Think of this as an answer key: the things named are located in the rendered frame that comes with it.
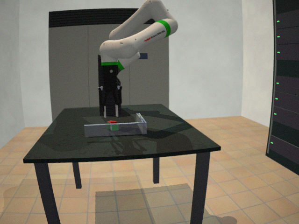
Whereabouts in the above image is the grey long bar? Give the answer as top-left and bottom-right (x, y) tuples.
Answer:
(84, 122), (146, 137)

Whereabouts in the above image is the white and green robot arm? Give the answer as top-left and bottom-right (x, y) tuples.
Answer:
(100, 0), (178, 77)

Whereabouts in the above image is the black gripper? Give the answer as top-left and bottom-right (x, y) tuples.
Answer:
(98, 76), (122, 118)

